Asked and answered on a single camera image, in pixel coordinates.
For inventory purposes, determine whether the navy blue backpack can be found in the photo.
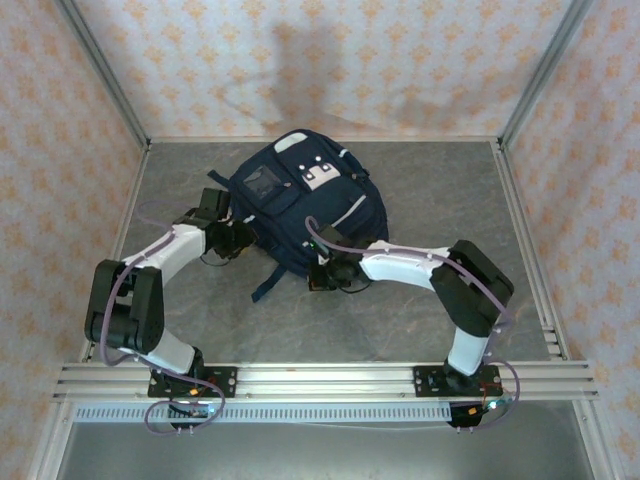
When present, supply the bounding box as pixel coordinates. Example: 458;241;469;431
207;128;390;305

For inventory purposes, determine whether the aluminium base beam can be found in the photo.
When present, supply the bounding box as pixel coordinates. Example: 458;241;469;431
52;363;599;401

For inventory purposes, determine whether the black controller board with led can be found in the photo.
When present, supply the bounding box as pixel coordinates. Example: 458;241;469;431
447;397;516;432
167;399;222;432

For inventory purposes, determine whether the grey metal panel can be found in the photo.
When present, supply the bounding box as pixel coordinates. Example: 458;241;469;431
54;422;596;480

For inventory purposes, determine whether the aluminium table edge rail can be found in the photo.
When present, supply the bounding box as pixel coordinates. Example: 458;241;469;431
147;134;504;146
493;140;571;362
78;142;152;362

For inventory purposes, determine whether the white slotted cable duct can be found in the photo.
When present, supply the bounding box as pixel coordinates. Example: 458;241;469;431
74;403;454;424

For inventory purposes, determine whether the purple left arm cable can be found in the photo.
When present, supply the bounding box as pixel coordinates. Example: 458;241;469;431
99;199;229;437

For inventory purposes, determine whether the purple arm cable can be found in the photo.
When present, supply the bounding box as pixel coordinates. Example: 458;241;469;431
304;215;522;432
99;199;229;437

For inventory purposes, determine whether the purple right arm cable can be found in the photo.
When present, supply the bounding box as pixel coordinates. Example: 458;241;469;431
304;215;522;432

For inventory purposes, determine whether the aluminium frame post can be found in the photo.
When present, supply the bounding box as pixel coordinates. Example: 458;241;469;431
499;0;596;144
54;0;151;146

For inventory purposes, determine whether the aluminium frame leg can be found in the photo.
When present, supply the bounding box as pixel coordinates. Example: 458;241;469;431
27;399;76;480
572;399;626;480

